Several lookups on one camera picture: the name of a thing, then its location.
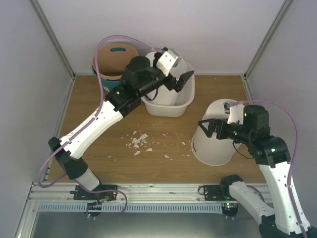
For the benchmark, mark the white faceted bin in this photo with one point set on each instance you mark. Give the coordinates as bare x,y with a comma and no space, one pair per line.
163,96

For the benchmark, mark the white rectangular basin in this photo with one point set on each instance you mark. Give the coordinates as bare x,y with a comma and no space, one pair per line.
184,98

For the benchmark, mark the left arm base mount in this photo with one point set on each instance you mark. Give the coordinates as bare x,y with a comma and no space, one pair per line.
104,192

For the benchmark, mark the teal plastic bin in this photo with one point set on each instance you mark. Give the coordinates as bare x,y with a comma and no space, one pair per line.
107,84

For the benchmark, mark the aluminium frame post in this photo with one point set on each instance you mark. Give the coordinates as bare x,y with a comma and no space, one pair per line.
44,21
270,33

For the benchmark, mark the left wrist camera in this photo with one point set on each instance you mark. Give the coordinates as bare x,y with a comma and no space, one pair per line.
167,61

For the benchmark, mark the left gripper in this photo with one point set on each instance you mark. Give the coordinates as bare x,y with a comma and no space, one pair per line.
172,86

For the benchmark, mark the aluminium front rail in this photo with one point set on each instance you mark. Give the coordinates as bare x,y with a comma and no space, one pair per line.
135,192

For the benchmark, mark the large white round bin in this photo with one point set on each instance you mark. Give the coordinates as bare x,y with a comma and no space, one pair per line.
211,151

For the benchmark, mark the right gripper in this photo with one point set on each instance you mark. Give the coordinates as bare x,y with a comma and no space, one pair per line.
219,123

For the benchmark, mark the right aluminium frame post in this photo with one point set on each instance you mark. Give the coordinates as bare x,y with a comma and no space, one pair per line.
270,33

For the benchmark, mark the pink plastic bin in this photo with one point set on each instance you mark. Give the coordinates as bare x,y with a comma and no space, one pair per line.
113,58

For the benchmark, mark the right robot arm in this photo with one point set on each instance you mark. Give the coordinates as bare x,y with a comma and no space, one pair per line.
286,218

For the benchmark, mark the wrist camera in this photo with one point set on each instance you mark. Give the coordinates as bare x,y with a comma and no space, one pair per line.
235,112
167,61

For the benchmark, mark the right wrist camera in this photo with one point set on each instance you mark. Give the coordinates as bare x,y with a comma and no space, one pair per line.
235,112

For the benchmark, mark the left aluminium frame post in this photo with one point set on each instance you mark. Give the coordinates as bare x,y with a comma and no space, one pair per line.
44,21

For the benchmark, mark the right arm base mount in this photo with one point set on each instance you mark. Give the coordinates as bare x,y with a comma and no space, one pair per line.
213,193

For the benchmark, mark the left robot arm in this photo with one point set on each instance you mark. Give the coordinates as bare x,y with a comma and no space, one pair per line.
140,77

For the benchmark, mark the grey slotted cable duct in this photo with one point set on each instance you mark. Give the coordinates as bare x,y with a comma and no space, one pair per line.
132,207

